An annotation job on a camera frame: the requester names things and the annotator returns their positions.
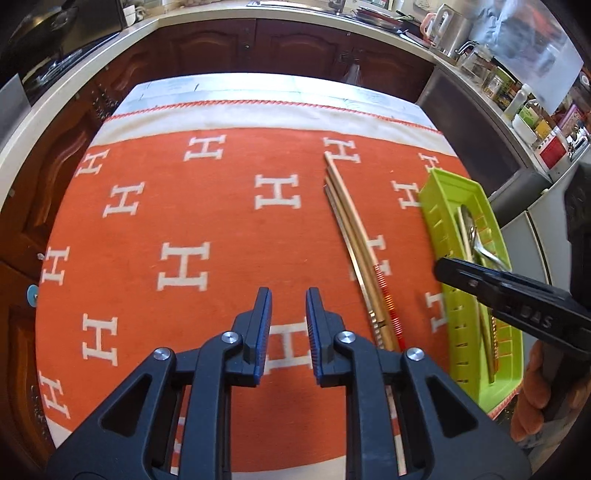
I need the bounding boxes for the dark stovetop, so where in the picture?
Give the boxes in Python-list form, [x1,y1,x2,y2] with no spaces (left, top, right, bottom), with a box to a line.
[0,0,127,107]

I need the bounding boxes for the stainless steel appliance front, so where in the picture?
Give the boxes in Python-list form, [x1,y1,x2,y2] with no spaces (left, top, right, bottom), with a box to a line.
[416,67,536,195]

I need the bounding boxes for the clear plastic sheet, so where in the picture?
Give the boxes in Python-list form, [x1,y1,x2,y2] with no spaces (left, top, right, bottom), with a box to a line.
[471,0,585,116]

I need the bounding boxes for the green plastic tray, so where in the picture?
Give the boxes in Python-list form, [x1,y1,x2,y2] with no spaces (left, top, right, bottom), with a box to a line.
[418,167,525,414]

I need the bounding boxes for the red box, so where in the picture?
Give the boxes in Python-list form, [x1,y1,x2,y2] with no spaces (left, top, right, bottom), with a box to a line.
[533,131,571,171]

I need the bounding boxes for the white electric kettle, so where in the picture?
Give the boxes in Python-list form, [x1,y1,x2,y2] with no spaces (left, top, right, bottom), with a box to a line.
[420,4,469,56]

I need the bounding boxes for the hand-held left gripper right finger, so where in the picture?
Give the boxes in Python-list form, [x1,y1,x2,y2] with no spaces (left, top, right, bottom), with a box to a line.
[306,287,530,480]

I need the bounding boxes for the dish rack with plates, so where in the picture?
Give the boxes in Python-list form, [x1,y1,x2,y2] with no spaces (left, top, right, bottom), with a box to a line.
[351,4,416,33]

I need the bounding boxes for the plain metal spoon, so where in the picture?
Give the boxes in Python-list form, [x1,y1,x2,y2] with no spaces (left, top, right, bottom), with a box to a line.
[462,207,509,271]

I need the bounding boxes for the clear plastic bottle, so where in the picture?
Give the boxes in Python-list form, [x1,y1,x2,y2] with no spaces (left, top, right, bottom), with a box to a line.
[505,83,536,123]

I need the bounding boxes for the glass teapot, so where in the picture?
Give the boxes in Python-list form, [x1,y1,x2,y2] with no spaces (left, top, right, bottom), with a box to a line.
[455,41,497,84]

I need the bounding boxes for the white green-label container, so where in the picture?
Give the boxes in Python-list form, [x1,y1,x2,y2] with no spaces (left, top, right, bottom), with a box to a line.
[512,106,548,144]

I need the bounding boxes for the person's right hand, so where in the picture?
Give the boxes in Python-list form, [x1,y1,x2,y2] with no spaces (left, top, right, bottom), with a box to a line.
[509,342,557,444]

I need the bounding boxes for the glass jar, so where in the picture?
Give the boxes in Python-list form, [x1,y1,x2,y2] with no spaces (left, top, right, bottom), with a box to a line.
[482,69,507,100]

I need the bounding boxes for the white kitchen countertop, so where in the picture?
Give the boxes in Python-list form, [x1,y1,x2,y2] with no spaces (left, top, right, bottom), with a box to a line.
[0,7,573,195]

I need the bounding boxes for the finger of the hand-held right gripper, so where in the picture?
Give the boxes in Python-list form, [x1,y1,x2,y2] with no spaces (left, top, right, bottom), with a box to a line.
[435,257,504,310]

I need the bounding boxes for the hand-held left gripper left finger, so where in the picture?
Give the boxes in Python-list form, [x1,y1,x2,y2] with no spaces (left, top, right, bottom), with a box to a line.
[46,286,271,480]

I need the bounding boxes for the stainless steel chopstick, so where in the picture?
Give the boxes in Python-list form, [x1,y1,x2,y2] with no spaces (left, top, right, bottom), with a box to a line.
[323,187,386,350]

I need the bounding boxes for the orange printed blanket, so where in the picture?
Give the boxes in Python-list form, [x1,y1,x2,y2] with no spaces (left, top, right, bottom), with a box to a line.
[34,99,522,474]

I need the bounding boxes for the brown wooden kitchen cabinets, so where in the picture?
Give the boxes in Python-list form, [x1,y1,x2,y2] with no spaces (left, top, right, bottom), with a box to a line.
[0,18,437,462]

